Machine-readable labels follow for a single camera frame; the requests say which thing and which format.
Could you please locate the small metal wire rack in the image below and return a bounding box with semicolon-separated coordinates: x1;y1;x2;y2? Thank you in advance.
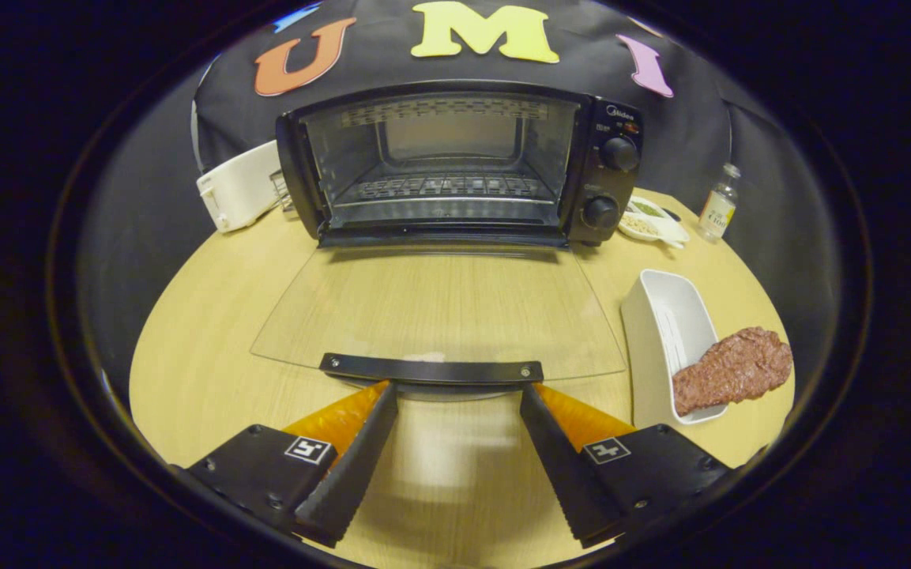
269;168;297;215

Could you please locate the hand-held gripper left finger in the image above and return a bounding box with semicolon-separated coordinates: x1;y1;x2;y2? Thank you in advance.
175;381;399;548

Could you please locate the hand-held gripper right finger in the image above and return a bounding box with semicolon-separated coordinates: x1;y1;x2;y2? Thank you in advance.
519;383;734;549

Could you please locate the white rectangular tray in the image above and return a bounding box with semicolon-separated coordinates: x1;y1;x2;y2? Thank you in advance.
620;269;730;428

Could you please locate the white divided spice dish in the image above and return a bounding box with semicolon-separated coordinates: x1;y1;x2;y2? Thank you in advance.
617;195;691;251

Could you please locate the brown meat steak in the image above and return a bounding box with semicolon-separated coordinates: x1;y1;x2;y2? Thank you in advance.
672;326;794;417

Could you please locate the small clear glass bottle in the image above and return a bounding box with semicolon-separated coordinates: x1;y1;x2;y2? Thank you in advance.
698;163;742;243

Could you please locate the black toaster oven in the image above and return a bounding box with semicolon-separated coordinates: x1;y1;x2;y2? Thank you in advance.
250;79;646;394

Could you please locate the white bread toaster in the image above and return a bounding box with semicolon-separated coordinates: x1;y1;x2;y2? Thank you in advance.
196;141;283;234

